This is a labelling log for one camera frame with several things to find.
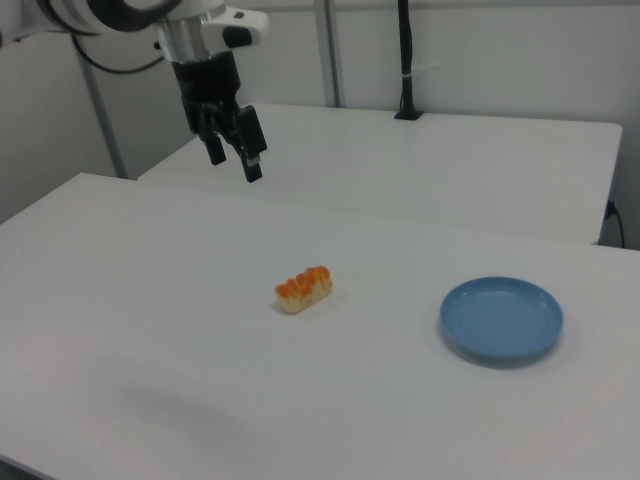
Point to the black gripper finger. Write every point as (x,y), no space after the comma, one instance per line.
(251,140)
(214,145)

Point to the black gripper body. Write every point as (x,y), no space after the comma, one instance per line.
(207,80)

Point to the bread with orange glaze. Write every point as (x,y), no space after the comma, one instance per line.
(302,291)

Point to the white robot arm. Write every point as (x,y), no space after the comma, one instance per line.
(185,35)

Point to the white side table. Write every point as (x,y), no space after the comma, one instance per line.
(400,165)

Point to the blue round plate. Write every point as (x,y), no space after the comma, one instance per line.
(500,320)

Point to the black camera pole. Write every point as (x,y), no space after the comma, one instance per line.
(407,60)

